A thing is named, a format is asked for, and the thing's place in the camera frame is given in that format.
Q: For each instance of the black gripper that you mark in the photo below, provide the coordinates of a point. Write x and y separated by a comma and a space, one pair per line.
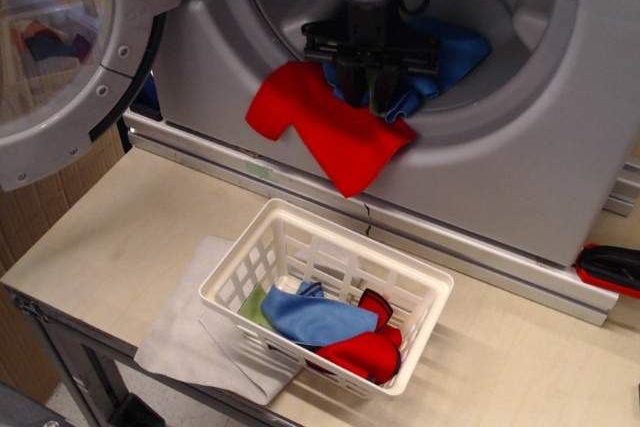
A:
372, 34

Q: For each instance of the green cloth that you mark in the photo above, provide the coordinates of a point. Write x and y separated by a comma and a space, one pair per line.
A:
375, 106
251, 309

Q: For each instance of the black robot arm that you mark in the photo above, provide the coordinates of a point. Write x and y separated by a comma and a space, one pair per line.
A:
372, 49

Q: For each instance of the grey toy laundry machine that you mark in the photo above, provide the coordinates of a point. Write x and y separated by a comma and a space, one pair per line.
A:
523, 151

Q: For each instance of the white plastic laundry basket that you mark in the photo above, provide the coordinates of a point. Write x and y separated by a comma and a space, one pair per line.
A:
285, 245

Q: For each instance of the round grey machine door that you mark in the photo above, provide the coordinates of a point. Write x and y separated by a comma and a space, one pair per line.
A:
69, 69

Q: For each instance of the black-edged blue cloth in basket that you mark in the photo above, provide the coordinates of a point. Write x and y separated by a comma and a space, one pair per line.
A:
310, 290

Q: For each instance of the black-edged red cloth in basket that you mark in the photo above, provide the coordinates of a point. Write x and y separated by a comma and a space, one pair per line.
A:
374, 302

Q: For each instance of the green cloth in basket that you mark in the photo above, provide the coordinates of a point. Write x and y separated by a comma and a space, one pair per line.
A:
251, 309

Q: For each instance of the red and black tool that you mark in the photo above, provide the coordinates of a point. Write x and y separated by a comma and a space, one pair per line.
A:
610, 267

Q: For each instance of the grey felt mat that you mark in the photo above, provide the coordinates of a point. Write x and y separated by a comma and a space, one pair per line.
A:
192, 343

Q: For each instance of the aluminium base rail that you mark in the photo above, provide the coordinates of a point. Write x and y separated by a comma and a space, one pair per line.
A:
525, 275

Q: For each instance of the metal table frame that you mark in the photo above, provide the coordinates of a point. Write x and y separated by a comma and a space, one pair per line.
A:
87, 361

